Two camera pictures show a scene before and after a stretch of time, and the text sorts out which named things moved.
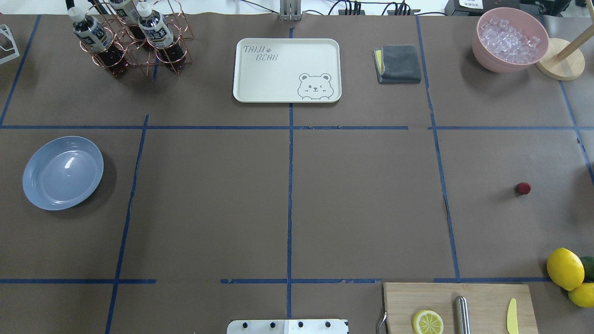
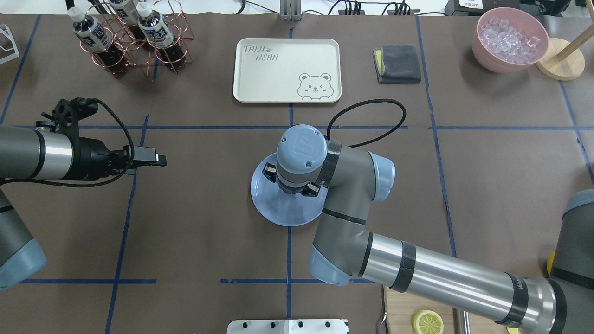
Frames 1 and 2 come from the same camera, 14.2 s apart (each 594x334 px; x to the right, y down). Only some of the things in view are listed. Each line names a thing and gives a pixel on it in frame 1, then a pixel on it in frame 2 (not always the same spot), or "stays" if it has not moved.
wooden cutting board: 488,306 stays
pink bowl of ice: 508,40 stays
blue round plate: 63,173 -> 279,207
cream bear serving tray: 287,70 stays
